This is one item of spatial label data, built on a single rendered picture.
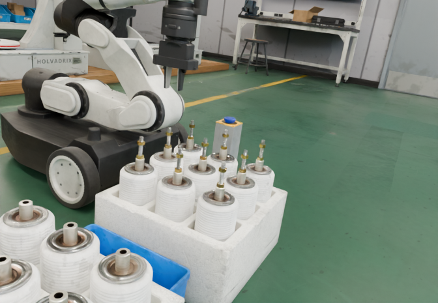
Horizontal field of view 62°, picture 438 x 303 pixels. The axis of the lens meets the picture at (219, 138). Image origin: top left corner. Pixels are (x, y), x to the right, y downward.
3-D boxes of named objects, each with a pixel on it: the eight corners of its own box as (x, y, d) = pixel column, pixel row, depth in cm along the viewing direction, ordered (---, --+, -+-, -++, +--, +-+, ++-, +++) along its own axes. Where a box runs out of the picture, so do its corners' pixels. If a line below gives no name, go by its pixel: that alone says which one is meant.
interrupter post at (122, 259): (111, 270, 58) (111, 252, 57) (122, 262, 60) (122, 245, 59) (122, 276, 57) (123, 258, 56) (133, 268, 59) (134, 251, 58)
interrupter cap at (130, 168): (118, 168, 95) (118, 165, 94) (141, 162, 100) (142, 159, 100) (136, 178, 90) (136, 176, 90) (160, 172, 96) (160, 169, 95)
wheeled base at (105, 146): (-27, 152, 146) (-34, 68, 135) (77, 128, 190) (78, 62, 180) (90, 204, 119) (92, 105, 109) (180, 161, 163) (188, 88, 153)
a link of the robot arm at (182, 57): (145, 64, 95) (148, 15, 91) (161, 61, 103) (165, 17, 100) (191, 72, 92) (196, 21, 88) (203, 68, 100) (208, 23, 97)
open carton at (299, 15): (297, 22, 553) (300, 6, 546) (321, 24, 528) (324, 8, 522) (286, 20, 531) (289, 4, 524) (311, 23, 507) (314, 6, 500)
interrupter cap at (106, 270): (86, 272, 57) (86, 268, 56) (120, 249, 63) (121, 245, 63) (123, 293, 53) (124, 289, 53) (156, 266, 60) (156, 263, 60)
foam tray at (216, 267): (93, 253, 99) (94, 194, 94) (176, 202, 133) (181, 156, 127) (218, 320, 83) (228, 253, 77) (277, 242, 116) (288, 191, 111)
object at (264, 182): (241, 235, 105) (250, 177, 99) (228, 217, 113) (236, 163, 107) (270, 231, 108) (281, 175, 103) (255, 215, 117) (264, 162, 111)
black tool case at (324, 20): (314, 24, 527) (315, 16, 524) (344, 28, 515) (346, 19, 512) (310, 23, 496) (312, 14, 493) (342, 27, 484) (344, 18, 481)
